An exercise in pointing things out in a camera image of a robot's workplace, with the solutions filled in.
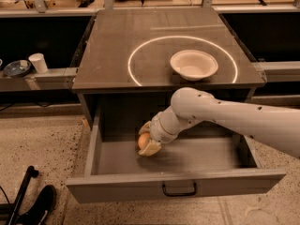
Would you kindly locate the black drawer handle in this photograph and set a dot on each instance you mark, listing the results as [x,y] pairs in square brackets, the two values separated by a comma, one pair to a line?
[180,191]

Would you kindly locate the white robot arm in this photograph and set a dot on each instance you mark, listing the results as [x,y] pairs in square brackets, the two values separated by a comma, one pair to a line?
[274,126]

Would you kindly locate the black pole on floor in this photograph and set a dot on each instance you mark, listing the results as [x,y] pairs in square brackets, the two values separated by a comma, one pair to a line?
[31,172]

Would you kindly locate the grey open top drawer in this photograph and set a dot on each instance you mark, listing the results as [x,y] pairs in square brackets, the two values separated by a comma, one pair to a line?
[218,160]

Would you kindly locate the dark blue plate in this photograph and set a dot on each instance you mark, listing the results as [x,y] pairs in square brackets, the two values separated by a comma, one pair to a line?
[17,69]

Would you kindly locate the white paper cup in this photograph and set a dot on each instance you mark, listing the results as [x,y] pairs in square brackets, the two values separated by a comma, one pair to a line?
[39,63]

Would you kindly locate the white paper bowl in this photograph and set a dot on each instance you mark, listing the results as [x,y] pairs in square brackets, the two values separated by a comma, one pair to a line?
[194,65]

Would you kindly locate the orange fruit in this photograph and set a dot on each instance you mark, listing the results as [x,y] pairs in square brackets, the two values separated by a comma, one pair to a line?
[143,140]

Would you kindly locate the black shoe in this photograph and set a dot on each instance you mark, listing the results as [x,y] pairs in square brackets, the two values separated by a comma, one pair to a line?
[40,210]

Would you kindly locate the grey cabinet with counter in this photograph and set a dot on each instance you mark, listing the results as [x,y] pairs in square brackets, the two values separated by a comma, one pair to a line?
[129,50]

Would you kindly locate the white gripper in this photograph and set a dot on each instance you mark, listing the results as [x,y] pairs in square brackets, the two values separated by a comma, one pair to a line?
[156,130]

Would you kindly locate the grey side shelf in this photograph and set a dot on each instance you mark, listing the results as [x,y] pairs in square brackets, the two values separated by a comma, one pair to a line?
[53,79]

